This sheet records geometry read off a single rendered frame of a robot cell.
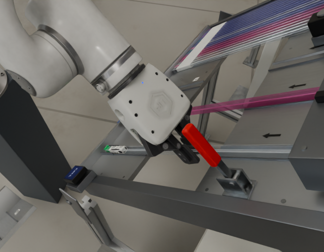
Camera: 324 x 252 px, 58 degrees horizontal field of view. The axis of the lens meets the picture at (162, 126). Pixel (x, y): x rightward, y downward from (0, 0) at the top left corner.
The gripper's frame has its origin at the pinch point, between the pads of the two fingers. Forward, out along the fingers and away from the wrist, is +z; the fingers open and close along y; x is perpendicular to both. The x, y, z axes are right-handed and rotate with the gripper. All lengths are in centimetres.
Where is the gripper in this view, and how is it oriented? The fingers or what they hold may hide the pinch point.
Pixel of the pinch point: (189, 149)
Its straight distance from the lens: 48.8
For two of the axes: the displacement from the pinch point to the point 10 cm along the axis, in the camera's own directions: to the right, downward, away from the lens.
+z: 6.6, 7.1, 2.5
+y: 5.5, -6.9, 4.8
